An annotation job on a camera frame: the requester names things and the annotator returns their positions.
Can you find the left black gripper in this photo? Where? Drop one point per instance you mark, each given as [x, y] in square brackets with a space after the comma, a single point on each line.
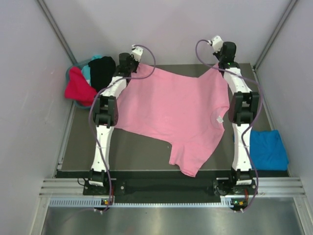
[136, 62]

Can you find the red t shirt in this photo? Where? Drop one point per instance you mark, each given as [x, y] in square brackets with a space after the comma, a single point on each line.
[78, 89]

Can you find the light blue t shirt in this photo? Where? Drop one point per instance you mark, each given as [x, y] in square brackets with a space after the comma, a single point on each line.
[86, 69]

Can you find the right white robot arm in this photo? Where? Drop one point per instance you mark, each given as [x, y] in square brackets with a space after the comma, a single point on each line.
[242, 112]

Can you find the pink t shirt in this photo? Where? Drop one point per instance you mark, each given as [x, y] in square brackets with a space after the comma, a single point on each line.
[186, 112]

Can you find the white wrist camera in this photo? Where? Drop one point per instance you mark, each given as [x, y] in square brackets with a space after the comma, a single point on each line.
[216, 43]
[137, 52]

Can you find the folded blue t shirt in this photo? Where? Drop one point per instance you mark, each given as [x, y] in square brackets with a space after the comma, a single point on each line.
[267, 151]

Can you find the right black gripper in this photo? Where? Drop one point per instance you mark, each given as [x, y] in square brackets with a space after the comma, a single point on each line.
[216, 54]

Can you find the left aluminium corner post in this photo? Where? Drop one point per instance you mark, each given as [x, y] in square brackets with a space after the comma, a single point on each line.
[58, 33]

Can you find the slotted grey cable duct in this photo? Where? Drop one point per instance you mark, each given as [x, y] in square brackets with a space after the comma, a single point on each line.
[102, 203]

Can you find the aluminium corner post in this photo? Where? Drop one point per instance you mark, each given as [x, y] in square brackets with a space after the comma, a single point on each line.
[275, 33]
[58, 33]

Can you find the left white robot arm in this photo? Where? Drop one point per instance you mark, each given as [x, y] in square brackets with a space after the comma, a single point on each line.
[104, 113]

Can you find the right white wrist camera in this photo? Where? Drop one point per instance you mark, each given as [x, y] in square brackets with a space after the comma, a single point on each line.
[216, 43]

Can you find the blue plastic basket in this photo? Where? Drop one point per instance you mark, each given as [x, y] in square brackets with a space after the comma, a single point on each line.
[80, 65]

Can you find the aluminium front rail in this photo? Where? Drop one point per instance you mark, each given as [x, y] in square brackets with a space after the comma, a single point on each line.
[264, 186]

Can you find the right aluminium corner post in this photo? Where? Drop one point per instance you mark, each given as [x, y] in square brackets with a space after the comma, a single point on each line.
[275, 33]

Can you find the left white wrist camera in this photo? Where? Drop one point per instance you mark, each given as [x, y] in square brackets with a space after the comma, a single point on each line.
[137, 52]

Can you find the black t shirt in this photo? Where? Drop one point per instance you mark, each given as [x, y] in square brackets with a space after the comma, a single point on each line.
[101, 72]

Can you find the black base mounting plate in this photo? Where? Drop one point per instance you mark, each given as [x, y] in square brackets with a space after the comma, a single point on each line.
[172, 189]

